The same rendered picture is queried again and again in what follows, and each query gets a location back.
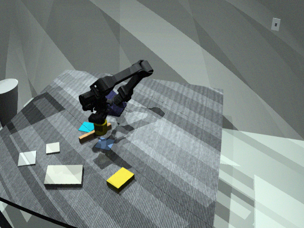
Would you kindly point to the yellow rectangular block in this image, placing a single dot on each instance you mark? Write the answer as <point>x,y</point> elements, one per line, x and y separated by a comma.
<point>120,179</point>

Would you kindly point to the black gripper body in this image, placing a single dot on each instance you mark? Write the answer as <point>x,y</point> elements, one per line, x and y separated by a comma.
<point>100,108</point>

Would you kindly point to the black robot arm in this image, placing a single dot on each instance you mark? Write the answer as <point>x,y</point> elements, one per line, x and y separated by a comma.
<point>105,85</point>

